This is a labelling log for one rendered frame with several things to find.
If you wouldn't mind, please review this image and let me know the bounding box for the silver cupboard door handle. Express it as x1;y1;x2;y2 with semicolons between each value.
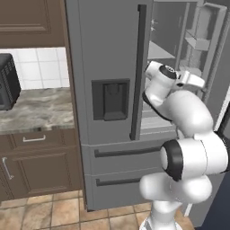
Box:
2;156;14;181

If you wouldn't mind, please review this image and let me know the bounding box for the grey fridge body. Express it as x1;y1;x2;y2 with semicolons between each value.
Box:
64;0;230;212

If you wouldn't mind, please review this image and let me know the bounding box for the grey fridge drawer front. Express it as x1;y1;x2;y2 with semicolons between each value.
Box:
80;139;178;177
83;170;157;211

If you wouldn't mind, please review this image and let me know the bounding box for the grey fridge door with bins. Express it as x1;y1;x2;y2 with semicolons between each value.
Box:
175;0;230;228

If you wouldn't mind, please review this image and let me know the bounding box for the silver drawer handle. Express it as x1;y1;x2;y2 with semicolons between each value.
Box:
22;134;47;143

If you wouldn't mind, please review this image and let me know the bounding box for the brown base cupboard door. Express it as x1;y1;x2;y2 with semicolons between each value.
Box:
0;146;79;201

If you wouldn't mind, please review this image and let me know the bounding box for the black microwave oven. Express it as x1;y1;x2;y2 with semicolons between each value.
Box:
0;52;22;111

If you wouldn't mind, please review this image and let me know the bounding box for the dark long fridge door handle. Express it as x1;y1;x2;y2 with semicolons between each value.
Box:
128;4;148;141

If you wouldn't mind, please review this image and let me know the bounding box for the grey fridge door with dispenser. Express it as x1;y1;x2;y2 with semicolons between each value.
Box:
65;0;155;146

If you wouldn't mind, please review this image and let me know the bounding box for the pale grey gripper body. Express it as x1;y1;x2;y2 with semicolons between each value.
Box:
180;70;207;91

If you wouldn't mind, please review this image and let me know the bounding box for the brown wall cupboard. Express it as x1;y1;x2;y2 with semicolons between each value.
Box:
0;0;67;49

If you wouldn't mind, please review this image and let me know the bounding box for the brown tall side panel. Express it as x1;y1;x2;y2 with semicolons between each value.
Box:
59;0;87;208

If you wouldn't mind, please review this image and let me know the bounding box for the dark fridge drawer handle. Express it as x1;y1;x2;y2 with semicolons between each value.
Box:
93;145;165;159
95;176;142;188

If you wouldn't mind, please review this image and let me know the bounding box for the brown cupboard drawer front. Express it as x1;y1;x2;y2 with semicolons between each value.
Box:
11;128;66;150

